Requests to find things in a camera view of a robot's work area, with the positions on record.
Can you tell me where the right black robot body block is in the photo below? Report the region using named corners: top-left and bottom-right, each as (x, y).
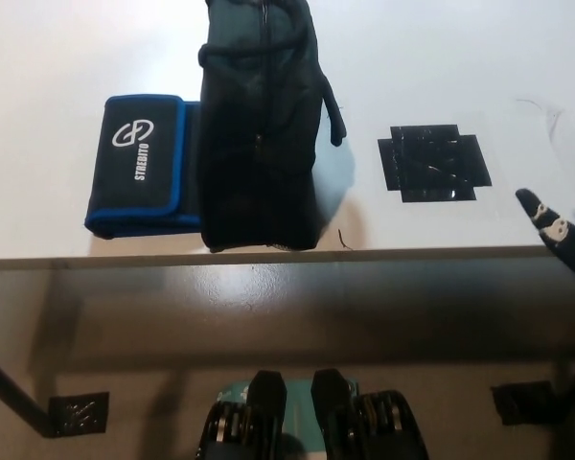
top-left (310, 367), bottom-right (430, 460)

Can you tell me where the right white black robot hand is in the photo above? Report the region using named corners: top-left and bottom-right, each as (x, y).
top-left (515, 119), bottom-right (575, 285)

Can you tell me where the black blue Strebito case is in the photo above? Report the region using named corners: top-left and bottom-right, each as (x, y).
top-left (82, 94), bottom-right (204, 240)

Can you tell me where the glossy tape cross marker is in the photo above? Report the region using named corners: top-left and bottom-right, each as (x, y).
top-left (377, 123), bottom-right (494, 205)

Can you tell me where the black fabric lunch bag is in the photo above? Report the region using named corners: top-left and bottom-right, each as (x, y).
top-left (195, 0), bottom-right (349, 254)

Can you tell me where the left black robot body block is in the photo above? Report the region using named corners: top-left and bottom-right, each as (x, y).
top-left (195, 369), bottom-right (288, 460)

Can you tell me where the black robot body block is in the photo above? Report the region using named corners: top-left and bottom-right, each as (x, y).
top-left (310, 367), bottom-right (430, 460)
top-left (195, 369), bottom-right (288, 460)

